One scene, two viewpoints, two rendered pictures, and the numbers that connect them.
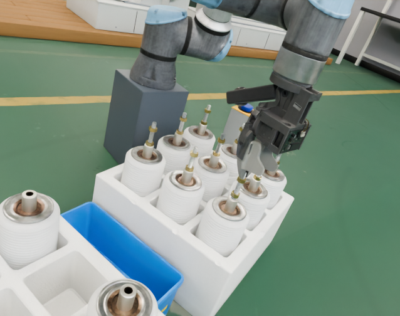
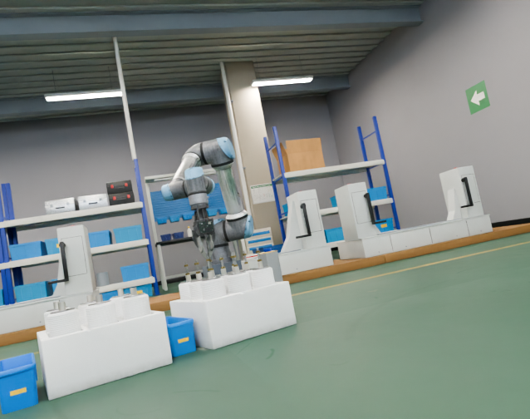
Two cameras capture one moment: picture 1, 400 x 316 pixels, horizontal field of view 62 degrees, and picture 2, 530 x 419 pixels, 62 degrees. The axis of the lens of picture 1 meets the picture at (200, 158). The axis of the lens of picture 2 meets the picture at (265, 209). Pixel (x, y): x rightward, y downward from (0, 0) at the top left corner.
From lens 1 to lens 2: 1.51 m
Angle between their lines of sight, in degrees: 46
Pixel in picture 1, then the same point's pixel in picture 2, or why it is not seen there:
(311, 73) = (196, 199)
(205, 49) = (236, 231)
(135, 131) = not seen: hidden behind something
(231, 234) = (208, 287)
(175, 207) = (193, 293)
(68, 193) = not seen: hidden behind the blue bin
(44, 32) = not seen: hidden behind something
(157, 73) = (215, 255)
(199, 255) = (197, 304)
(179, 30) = (218, 228)
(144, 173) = (184, 288)
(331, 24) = (192, 181)
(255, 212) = (236, 282)
